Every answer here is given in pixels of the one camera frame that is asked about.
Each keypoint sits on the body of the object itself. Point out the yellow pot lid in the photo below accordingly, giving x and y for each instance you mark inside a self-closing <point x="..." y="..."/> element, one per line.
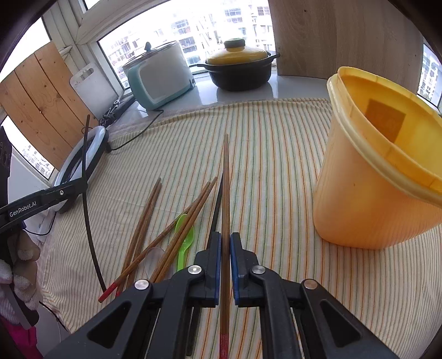
<point x="236" y="52"/>

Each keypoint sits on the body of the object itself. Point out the wooden board panel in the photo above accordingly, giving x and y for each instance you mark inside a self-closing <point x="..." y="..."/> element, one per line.
<point x="316" y="38"/>

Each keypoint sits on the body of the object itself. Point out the wooden chopstick crossing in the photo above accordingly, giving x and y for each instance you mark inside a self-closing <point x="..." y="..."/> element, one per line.
<point x="135" y="262"/>

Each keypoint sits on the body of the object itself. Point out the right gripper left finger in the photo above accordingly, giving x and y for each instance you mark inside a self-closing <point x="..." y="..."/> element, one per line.
<point x="149" y="320"/>

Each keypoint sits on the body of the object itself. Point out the green plastic spoon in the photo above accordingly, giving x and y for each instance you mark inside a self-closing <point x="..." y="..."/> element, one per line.
<point x="186" y="244"/>

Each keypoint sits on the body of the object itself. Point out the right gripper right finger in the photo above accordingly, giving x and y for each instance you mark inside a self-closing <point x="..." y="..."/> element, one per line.
<point x="298" y="320"/>

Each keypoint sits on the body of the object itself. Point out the wooden chopstick red tip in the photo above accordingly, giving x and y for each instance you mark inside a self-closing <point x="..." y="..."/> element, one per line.
<point x="225" y="260"/>

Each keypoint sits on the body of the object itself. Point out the black clay pot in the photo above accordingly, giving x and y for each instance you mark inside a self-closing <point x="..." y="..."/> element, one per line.
<point x="241" y="77"/>

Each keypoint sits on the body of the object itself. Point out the teal white rice cooker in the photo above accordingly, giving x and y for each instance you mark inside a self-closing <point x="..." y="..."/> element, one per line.
<point x="159" y="75"/>

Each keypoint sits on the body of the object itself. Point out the black chopstick curved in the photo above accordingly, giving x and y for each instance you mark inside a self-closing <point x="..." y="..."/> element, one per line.
<point x="196" y="314"/>

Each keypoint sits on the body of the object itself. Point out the wooden chopstick middle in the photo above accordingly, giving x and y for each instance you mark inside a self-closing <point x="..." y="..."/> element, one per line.
<point x="173" y="248"/>

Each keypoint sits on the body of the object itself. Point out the clear plastic spoon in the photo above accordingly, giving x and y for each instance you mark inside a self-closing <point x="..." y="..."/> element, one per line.
<point x="151" y="261"/>

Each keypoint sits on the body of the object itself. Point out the white gloved left hand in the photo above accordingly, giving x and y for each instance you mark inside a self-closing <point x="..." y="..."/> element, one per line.
<point x="23" y="274"/>

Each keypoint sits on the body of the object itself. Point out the wooden plank panel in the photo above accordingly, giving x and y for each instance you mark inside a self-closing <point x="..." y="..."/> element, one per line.
<point x="38" y="98"/>

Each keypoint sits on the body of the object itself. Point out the orange plastic bucket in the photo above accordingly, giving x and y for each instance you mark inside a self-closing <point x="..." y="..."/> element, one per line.
<point x="380" y="182"/>

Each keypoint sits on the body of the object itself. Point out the wooden chopstick far left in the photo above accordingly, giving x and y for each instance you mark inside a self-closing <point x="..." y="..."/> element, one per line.
<point x="148" y="208"/>

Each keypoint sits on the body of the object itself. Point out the black chopstick straight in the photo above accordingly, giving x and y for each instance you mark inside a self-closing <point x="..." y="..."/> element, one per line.
<point x="85" y="210"/>

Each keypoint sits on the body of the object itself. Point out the white cutting board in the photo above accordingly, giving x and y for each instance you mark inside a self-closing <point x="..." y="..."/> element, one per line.
<point x="94" y="89"/>

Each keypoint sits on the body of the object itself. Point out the white ring light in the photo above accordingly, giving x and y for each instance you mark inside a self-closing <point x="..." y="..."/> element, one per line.
<point x="72" y="168"/>

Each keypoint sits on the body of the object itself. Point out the pink sleeve forearm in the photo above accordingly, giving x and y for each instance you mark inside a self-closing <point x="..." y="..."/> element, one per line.
<point x="25" y="339"/>

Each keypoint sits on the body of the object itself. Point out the striped tablecloth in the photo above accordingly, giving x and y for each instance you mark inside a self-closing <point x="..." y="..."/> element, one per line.
<point x="276" y="150"/>

